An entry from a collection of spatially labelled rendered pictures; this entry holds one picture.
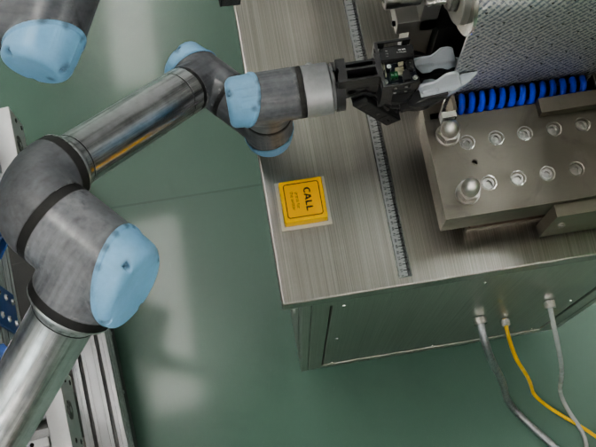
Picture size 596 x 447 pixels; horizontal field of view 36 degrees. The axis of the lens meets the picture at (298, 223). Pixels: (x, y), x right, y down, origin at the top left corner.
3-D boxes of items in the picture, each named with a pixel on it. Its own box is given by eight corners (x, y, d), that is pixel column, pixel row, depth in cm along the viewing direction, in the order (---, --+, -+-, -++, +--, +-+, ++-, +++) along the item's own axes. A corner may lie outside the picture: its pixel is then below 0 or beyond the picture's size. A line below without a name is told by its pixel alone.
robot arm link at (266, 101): (225, 91, 138) (221, 66, 129) (298, 81, 138) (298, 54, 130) (233, 140, 135) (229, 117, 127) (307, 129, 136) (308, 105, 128)
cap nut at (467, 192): (452, 184, 137) (457, 173, 133) (476, 179, 137) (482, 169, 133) (458, 207, 136) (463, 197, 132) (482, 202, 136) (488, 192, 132)
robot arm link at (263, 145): (249, 94, 149) (246, 63, 139) (303, 134, 147) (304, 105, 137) (218, 129, 148) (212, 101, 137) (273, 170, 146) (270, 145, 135)
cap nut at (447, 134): (433, 126, 140) (436, 113, 135) (456, 122, 140) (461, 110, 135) (437, 148, 139) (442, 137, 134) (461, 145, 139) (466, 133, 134)
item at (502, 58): (445, 93, 142) (466, 35, 125) (594, 70, 143) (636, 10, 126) (446, 96, 142) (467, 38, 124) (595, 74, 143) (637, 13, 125)
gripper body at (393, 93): (425, 83, 127) (339, 96, 127) (418, 108, 136) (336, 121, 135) (414, 34, 129) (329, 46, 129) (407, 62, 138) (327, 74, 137)
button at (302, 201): (278, 187, 151) (278, 182, 148) (320, 180, 151) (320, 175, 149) (285, 227, 149) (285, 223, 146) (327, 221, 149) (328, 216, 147)
